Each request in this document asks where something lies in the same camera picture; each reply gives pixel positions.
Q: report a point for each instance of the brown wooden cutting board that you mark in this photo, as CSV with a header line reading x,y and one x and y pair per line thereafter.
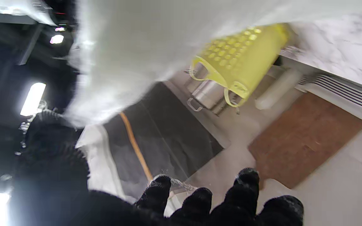
x,y
303,141

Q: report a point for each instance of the white pillow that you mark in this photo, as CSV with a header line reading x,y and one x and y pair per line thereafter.
x,y
121,47

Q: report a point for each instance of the orange strip on backdrop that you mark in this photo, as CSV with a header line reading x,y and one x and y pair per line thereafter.
x,y
135,147

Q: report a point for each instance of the small ceiling light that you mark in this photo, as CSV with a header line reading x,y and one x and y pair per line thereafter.
x,y
57,39

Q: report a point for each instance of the dark wall panel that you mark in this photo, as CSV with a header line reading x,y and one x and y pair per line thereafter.
x,y
171,135

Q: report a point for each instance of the long ceiling light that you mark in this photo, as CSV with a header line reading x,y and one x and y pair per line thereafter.
x,y
32,99

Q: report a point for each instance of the yellow perforated laundry basket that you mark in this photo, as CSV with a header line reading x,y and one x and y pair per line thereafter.
x,y
250,59

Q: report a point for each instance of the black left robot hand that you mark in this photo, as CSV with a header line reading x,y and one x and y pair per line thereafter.
x,y
52,182

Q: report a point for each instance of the large steel stock pot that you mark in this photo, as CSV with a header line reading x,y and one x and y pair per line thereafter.
x,y
209,94

